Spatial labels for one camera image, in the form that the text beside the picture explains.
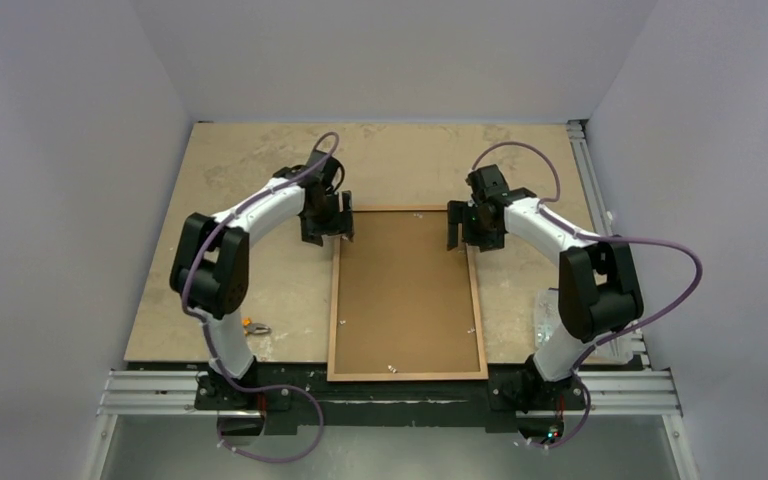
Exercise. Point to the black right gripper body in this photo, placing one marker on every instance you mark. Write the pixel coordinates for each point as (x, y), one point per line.
(475, 225)

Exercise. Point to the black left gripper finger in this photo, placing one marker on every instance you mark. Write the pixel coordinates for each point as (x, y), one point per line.
(346, 222)
(314, 232)

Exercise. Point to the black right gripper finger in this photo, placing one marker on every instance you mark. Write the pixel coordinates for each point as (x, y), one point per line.
(487, 239)
(456, 211)

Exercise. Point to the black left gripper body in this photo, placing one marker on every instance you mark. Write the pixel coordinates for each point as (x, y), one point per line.
(329, 210)

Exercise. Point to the blue wooden picture frame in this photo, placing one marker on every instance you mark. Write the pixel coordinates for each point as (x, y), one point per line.
(407, 377)

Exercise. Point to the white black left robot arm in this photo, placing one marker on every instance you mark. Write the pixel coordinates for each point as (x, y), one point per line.
(211, 267)

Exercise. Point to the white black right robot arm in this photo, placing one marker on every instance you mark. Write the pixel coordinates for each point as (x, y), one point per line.
(598, 288)

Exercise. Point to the clear plastic parts box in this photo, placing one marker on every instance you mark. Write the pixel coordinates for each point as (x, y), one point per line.
(546, 318)

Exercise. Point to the orange handled pliers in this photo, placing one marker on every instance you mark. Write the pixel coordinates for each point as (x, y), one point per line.
(255, 328)

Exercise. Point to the aluminium side rail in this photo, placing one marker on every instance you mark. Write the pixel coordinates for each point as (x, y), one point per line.
(678, 447)

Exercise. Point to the aluminium front rail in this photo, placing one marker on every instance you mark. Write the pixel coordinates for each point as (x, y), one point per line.
(174, 392)

